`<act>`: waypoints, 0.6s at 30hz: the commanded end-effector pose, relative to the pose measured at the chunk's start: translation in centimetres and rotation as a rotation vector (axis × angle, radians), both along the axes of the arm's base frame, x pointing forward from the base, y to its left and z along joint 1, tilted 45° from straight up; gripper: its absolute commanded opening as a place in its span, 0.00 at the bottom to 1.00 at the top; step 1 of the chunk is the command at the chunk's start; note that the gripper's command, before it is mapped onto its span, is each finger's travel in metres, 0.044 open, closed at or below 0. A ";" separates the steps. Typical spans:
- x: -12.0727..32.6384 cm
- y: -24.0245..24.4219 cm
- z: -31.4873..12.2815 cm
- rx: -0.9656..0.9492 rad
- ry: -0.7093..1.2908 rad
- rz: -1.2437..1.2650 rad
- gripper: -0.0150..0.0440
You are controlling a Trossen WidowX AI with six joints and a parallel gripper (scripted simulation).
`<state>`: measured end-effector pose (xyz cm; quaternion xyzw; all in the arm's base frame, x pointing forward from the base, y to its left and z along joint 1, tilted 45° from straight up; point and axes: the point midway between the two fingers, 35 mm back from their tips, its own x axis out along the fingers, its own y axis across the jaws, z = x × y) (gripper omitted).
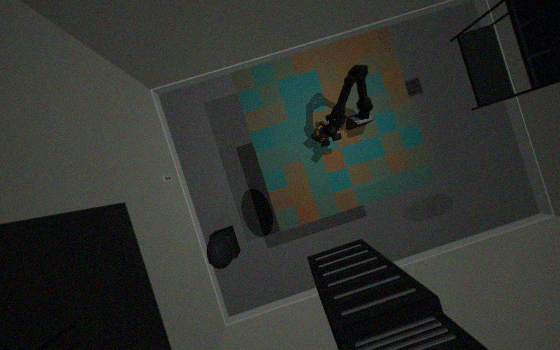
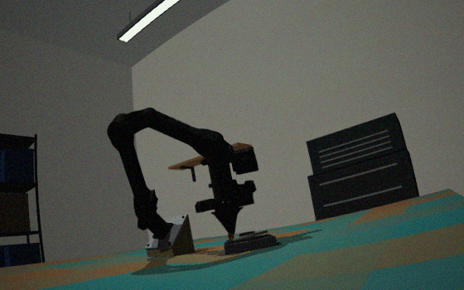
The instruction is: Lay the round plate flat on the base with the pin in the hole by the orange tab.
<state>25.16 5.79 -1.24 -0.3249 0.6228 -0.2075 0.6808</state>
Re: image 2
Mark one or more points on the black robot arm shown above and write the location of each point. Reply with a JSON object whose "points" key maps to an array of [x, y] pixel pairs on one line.
{"points": [[216, 152]]}

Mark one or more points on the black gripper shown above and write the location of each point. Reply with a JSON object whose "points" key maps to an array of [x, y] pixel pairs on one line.
{"points": [[226, 212]]}

